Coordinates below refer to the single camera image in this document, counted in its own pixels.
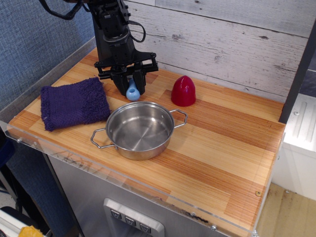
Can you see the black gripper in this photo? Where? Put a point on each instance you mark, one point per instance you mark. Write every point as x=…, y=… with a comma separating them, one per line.
x=128, y=61

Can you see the blue grey plastic spoon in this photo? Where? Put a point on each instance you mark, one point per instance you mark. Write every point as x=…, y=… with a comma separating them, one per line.
x=132, y=92

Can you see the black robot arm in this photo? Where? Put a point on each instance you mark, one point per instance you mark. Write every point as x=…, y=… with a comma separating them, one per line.
x=116, y=14

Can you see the red dome-shaped object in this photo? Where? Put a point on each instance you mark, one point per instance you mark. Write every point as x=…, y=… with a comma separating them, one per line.
x=184, y=92

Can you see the purple folded cloth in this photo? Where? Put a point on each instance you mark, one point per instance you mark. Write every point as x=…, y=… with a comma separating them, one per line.
x=83, y=102

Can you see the stainless steel pot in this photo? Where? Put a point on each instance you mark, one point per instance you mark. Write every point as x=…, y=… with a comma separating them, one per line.
x=141, y=130

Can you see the stainless steel cabinet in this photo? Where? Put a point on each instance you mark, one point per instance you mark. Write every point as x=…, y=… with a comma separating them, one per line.
x=86, y=188

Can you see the silver button panel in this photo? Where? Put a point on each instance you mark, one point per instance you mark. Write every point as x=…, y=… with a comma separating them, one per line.
x=124, y=221

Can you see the clear acrylic edge guard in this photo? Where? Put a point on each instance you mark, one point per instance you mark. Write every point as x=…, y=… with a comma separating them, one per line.
x=226, y=228

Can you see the yellow black bag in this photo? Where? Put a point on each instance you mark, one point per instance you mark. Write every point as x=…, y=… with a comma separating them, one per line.
x=27, y=231

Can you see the white ribbed appliance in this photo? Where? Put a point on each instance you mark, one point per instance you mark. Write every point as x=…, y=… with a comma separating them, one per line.
x=295, y=167

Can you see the right dark upright post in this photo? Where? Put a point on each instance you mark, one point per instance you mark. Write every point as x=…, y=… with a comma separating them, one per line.
x=299, y=77

